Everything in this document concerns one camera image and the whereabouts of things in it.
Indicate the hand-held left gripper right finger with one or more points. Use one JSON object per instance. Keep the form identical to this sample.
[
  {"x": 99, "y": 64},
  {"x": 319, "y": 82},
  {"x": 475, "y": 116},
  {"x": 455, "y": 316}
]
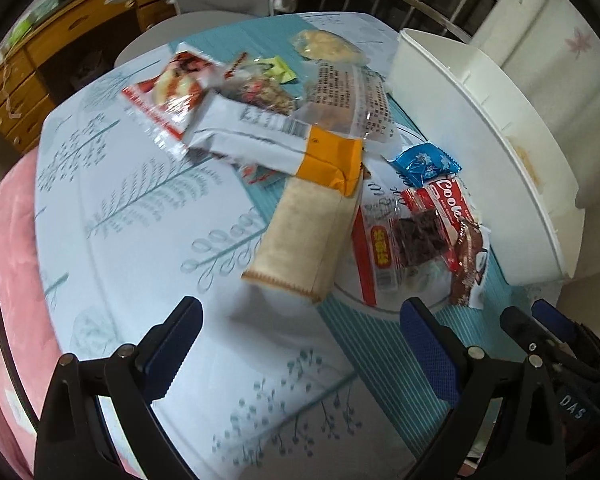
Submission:
[{"x": 430, "y": 355}]

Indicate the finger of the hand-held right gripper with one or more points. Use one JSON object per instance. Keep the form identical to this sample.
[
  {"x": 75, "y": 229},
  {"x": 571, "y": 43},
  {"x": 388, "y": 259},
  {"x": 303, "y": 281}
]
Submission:
[
  {"x": 555, "y": 317},
  {"x": 517, "y": 327}
]

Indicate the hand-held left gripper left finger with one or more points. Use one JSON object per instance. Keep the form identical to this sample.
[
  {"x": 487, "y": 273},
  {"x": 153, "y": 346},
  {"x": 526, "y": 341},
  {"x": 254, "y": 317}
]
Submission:
[{"x": 172, "y": 355}]

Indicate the red packet of dark fruit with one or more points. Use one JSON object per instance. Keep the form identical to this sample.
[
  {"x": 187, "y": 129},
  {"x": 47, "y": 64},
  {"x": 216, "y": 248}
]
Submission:
[{"x": 415, "y": 240}]

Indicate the red brown cookie packet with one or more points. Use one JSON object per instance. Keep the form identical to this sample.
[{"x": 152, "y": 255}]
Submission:
[{"x": 450, "y": 195}]

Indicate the beige long cracker packet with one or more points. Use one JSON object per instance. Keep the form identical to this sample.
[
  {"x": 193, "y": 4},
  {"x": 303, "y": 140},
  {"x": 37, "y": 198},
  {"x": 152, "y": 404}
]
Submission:
[{"x": 300, "y": 240}]

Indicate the blue small snack packet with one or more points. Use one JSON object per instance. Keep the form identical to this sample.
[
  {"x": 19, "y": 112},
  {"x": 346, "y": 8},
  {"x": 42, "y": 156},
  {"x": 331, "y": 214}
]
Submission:
[{"x": 422, "y": 162}]

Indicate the white plastic bin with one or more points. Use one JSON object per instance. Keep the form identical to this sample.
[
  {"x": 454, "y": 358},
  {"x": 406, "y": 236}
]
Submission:
[{"x": 480, "y": 125}]

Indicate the white orange long packet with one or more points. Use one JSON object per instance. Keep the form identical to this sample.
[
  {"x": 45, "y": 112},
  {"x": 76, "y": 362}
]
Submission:
[{"x": 260, "y": 135}]

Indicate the red white snack packet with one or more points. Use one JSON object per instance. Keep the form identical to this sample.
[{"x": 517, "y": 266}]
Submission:
[{"x": 165, "y": 90}]

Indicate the pink sofa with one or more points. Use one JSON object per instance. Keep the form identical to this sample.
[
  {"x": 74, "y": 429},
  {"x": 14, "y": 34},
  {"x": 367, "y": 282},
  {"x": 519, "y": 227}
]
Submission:
[{"x": 10, "y": 260}]

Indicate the white curtain with pink flowers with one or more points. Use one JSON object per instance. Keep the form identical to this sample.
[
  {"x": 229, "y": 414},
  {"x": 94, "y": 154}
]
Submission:
[{"x": 555, "y": 60}]

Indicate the clear printed pastry packet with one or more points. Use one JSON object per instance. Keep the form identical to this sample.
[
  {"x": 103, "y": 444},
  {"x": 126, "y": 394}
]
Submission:
[{"x": 350, "y": 95}]

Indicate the clear packet of nuts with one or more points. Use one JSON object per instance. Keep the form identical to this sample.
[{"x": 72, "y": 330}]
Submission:
[{"x": 260, "y": 92}]

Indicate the yellow green small packet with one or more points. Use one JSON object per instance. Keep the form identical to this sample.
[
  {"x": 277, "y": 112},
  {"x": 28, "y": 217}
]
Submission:
[{"x": 280, "y": 67}]

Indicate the round pastry in clear wrap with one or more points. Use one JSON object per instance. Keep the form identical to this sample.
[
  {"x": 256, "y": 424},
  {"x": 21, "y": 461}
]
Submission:
[{"x": 325, "y": 45}]

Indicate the wooden desk with drawers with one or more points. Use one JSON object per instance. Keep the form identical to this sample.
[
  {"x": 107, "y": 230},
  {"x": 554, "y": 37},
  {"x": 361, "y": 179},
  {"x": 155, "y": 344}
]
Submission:
[{"x": 55, "y": 35}]

